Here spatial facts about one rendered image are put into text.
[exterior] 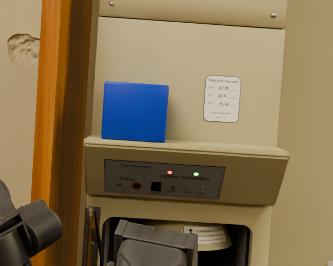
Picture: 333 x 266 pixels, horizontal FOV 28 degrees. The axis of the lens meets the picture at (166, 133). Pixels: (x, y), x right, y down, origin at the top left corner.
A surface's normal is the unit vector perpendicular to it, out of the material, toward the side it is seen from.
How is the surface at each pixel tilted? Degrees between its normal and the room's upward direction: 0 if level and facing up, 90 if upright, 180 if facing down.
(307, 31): 90
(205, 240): 67
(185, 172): 135
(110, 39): 90
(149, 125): 90
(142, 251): 33
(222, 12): 90
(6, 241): 79
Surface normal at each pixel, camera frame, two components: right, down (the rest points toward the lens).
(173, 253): 0.04, -0.81
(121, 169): -0.04, 0.74
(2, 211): 0.77, -0.37
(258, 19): 0.02, 0.05
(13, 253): 0.58, -0.15
